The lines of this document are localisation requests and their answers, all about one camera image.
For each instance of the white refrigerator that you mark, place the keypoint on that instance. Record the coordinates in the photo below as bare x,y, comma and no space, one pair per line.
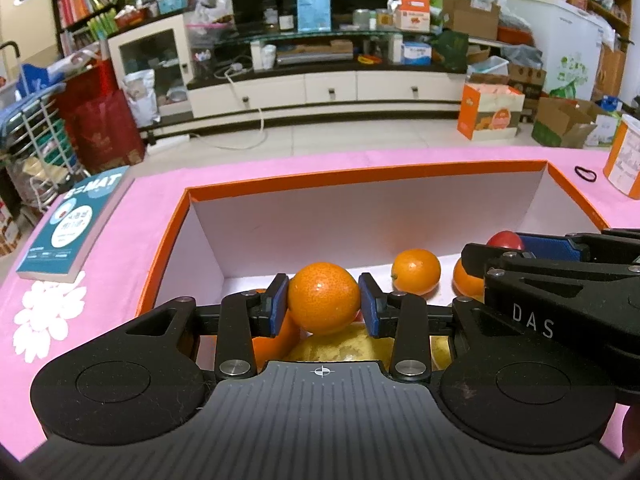
560,35

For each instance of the blue packet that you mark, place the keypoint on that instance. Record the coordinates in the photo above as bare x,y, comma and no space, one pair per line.
314,9

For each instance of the person's right hand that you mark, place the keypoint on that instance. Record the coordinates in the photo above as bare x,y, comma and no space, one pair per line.
632,432

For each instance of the mandarin orange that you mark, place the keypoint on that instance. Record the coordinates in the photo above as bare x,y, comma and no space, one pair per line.
324,300
416,271
467,280

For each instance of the beige standing air conditioner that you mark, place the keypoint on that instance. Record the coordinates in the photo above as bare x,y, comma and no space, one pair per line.
30,15

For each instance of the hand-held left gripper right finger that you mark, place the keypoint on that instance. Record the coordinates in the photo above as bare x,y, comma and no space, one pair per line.
370,305

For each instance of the orange cardboard box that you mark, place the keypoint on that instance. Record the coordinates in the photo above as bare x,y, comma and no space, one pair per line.
350,210

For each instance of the red gift bag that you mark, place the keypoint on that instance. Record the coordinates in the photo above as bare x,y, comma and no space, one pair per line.
85,80
110,132

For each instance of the large orange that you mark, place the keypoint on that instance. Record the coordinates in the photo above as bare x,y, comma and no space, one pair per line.
272,347

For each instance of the white television stand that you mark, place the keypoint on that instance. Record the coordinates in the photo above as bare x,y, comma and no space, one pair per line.
300,90

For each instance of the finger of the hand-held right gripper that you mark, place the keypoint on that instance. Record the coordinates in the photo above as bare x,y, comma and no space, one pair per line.
480,255
547,246

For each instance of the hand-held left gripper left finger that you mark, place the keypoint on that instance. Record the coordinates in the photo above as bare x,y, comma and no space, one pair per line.
277,305

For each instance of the black bookshelf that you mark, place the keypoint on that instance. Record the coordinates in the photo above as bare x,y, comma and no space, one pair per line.
80,10

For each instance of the brown cardboard box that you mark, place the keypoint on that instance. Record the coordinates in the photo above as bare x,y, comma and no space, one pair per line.
470,20

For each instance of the silver media player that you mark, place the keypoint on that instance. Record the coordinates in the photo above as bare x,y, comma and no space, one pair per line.
315,56

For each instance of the white plastic bag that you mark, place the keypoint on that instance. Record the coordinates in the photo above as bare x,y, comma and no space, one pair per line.
141,97

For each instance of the white glass-door cabinet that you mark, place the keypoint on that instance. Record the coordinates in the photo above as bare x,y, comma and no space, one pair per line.
150,65

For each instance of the open cardboard box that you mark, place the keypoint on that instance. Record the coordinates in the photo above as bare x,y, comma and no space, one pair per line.
565,125

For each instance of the blue shopping bag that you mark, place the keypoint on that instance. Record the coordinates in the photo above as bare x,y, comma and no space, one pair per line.
40,80

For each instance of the orange gift carton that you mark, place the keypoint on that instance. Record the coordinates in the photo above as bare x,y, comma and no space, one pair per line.
490,112

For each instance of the speckled yellow-green pear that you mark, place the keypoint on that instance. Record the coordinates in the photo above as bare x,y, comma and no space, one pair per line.
340,347
441,352

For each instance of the teal book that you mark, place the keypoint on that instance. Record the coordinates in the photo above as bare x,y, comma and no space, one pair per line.
75,225

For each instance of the dark green bag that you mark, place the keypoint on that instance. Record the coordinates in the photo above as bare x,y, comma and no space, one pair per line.
450,52

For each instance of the red cherry tomato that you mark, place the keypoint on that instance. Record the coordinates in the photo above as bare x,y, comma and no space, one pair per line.
505,239

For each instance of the blue and white tissue box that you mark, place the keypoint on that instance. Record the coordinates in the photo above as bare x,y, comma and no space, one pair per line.
416,54

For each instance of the orange and white canister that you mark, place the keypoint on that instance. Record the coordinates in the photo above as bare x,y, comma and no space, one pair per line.
625,155

